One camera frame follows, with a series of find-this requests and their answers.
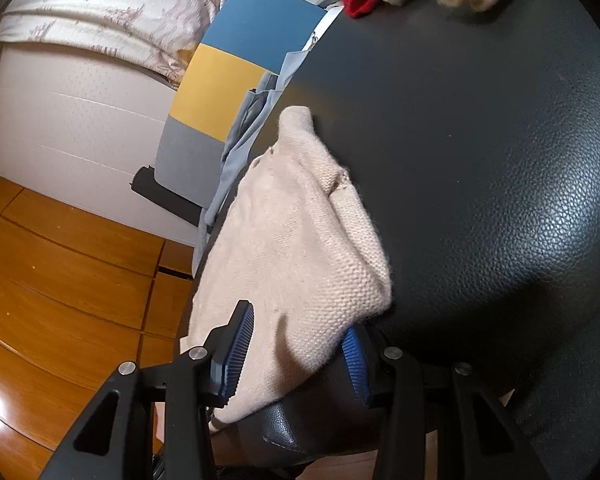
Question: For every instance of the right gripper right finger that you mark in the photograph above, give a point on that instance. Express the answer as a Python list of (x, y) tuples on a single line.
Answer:
[(477, 438)]

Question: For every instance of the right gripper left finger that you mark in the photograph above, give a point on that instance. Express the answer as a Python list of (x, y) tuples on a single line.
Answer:
[(112, 437)]

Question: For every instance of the beige knit sweater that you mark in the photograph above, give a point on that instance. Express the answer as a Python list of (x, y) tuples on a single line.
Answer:
[(299, 245)]

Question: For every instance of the black rolled mat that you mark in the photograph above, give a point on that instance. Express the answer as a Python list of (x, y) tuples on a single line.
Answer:
[(145, 184)]

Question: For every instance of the light blue grey garment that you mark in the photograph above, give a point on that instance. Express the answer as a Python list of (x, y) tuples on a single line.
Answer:
[(255, 109)]

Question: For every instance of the grey yellow blue chair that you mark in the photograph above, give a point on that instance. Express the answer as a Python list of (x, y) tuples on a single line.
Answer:
[(247, 39)]

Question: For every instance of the floral pink curtain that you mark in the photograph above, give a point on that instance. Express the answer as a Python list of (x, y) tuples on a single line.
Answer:
[(156, 35)]

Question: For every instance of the wooden cabinet wall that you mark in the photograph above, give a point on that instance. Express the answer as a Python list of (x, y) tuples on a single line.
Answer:
[(79, 294)]

